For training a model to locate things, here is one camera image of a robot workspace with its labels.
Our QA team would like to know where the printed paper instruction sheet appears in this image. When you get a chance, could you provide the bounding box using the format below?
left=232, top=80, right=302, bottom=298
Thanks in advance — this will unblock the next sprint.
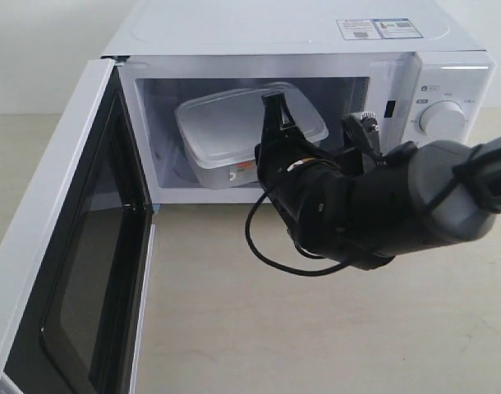
left=336, top=18, right=424, bottom=40

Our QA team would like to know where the white plastic lidded container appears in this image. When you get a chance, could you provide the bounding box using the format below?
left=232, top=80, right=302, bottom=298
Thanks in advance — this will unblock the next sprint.
left=175, top=81, right=329, bottom=190

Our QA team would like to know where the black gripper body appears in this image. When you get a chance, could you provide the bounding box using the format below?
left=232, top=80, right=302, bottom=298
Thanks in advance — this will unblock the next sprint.
left=252, top=122, right=365, bottom=231

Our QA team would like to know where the white microwave door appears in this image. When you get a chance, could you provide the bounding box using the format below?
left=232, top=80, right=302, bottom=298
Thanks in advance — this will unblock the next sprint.
left=0, top=57, right=154, bottom=393

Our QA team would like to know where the white microwave oven body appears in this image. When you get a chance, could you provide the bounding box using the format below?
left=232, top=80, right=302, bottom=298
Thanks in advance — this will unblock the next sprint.
left=103, top=1, right=496, bottom=205

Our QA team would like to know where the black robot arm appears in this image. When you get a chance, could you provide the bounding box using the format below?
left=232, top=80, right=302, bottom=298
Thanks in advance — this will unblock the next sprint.
left=255, top=93, right=501, bottom=276

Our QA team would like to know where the upper white control knob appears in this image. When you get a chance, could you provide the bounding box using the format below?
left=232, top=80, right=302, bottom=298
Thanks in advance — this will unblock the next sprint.
left=419, top=100, right=466, bottom=140

